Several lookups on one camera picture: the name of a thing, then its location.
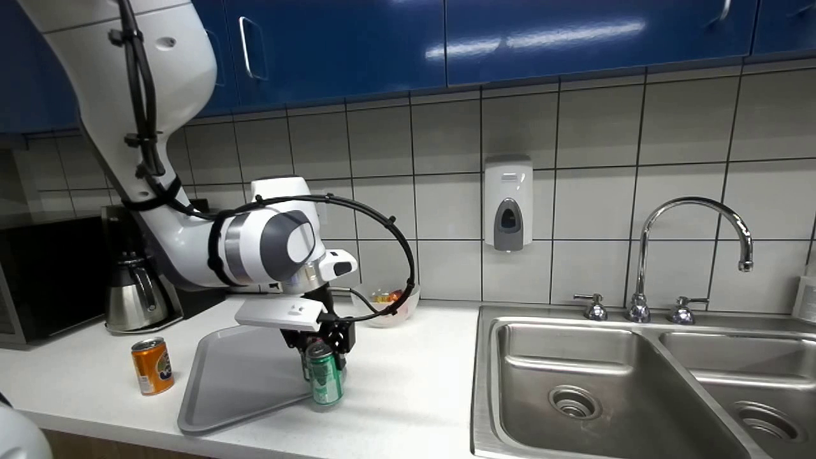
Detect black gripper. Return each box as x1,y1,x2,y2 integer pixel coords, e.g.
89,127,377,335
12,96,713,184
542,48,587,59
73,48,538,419
279,309,358,378

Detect green soda can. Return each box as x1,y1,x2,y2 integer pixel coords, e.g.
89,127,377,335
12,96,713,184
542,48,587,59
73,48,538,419
300,337,347,409

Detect orange soda can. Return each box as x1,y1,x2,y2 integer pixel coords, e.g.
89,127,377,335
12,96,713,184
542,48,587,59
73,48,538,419
130,335,177,397

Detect grey plastic tray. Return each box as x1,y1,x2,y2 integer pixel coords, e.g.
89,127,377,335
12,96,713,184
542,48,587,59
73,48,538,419
173,323,314,437

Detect clear plastic bowl with fruit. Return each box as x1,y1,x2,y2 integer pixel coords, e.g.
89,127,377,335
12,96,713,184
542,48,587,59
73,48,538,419
348,284,423,332

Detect steel coffee carafe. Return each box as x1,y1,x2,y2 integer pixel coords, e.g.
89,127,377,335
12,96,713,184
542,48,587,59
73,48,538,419
103,252,173,337

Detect wooden base cabinet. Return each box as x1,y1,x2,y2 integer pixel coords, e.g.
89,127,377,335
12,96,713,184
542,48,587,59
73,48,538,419
40,429,199,459

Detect black microwave oven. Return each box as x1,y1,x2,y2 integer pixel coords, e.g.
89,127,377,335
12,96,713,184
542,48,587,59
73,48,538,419
0,214,115,353

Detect stainless steel double sink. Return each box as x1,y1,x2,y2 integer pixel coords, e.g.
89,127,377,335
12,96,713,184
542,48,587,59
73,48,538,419
468,304,816,459

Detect chrome gooseneck faucet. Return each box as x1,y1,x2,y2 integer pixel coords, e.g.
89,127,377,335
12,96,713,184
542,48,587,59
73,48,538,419
624,193,756,327

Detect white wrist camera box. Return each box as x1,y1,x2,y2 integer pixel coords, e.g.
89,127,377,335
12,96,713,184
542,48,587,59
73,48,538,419
232,296,330,335

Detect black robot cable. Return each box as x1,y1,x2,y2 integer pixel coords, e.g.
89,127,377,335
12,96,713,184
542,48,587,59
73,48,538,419
107,0,420,327

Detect white wall soap dispenser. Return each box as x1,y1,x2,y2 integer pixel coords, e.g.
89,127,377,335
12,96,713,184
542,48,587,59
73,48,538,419
478,159,538,256

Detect chrome tap handle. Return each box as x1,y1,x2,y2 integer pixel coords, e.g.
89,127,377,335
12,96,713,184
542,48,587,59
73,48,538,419
571,294,612,323
668,294,712,327

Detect blue wall cabinets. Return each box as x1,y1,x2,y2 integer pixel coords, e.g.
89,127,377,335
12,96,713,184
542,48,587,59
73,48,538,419
0,0,816,138

